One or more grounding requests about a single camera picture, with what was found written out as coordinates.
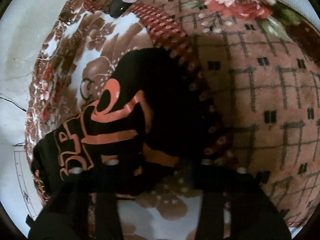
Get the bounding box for black hoodie with orange lettering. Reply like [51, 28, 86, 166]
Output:
[31, 48, 206, 201]

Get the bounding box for white headboard panel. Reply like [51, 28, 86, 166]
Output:
[13, 146, 42, 220]

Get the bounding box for floral brown red blanket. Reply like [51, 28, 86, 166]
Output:
[25, 0, 319, 239]

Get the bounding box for small black device on bed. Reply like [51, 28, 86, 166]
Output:
[108, 0, 131, 18]

